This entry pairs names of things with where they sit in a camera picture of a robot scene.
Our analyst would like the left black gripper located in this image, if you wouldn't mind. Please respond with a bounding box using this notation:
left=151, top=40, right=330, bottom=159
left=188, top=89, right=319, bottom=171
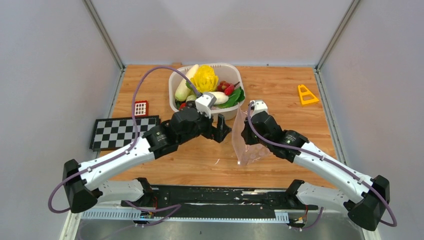
left=178, top=102, right=232, bottom=145

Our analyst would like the clear pink zip bag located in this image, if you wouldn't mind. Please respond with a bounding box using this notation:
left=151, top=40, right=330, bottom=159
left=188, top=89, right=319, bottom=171
left=231, top=104, right=271, bottom=166

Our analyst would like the yellow toy cabbage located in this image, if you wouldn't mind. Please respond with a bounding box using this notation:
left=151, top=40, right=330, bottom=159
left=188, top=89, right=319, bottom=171
left=190, top=65, right=219, bottom=93

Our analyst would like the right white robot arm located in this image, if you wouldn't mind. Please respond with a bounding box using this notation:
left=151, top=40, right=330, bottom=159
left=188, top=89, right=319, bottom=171
left=241, top=110, right=398, bottom=231

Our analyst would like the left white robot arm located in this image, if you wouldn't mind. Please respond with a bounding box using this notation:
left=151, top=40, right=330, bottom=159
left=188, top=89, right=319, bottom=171
left=62, top=107, right=232, bottom=213

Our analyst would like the green toy leaf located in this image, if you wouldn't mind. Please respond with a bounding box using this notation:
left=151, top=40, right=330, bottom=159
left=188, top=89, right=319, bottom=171
left=216, top=87, right=246, bottom=109

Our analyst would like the red toy chili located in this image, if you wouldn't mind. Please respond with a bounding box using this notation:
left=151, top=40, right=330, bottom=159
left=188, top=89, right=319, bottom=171
left=216, top=81, right=240, bottom=96

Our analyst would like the red toy tomato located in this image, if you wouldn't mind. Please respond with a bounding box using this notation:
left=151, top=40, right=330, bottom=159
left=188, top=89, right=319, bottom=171
left=178, top=102, right=187, bottom=111

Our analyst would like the long white toy radish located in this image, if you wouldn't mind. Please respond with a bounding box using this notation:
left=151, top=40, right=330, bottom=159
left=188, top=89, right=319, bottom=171
left=174, top=64, right=200, bottom=102

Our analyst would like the white plastic basket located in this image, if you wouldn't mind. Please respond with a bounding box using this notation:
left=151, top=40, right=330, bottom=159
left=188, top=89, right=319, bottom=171
left=168, top=62, right=246, bottom=121

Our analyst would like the red white grid block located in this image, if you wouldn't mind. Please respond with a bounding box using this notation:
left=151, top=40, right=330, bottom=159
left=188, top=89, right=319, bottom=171
left=134, top=100, right=149, bottom=117

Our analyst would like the black white checkerboard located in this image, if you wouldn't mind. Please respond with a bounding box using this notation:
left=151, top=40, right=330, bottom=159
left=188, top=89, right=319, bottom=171
left=89, top=115, right=161, bottom=152

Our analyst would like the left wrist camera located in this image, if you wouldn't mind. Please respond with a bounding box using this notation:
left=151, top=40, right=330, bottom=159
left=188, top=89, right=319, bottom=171
left=195, top=92, right=217, bottom=119

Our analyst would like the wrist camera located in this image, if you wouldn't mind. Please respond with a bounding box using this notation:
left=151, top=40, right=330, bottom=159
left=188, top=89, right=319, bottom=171
left=195, top=92, right=217, bottom=119
left=248, top=100, right=268, bottom=117

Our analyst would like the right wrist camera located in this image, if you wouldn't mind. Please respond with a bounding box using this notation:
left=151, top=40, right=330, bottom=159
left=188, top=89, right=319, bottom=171
left=248, top=100, right=268, bottom=117

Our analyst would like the yellow plastic triangle frame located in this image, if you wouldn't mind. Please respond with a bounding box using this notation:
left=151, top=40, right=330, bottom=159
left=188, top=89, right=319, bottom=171
left=297, top=84, right=320, bottom=107

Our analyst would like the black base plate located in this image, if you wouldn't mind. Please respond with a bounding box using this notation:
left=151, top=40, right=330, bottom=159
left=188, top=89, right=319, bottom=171
left=133, top=185, right=318, bottom=218

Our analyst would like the white slotted cable duct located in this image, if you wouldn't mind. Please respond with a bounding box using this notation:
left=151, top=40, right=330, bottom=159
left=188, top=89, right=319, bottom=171
left=80, top=208, right=290, bottom=224

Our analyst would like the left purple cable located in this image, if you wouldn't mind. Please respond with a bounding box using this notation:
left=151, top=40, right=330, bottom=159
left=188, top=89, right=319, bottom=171
left=47, top=65, right=203, bottom=214

